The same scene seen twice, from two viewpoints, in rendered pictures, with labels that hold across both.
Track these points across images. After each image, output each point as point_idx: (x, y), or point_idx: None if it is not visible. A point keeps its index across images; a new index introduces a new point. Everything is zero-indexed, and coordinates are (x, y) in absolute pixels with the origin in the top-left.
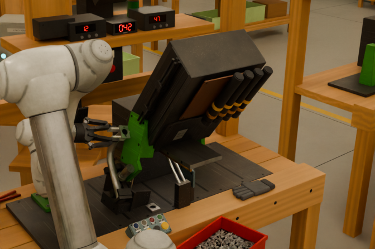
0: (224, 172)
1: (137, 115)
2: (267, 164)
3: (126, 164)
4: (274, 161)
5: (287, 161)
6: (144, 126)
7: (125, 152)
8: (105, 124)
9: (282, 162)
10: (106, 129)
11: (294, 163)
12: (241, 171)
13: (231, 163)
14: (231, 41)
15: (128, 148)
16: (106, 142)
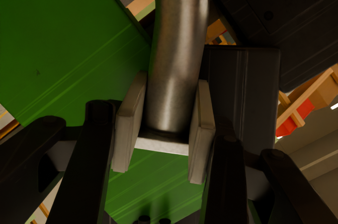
0: None
1: (198, 209)
2: None
3: None
4: None
5: (142, 7)
6: (121, 221)
7: (78, 24)
8: (249, 196)
9: (141, 5)
10: (213, 146)
11: (134, 15)
12: None
13: None
14: None
15: (86, 62)
16: (35, 206)
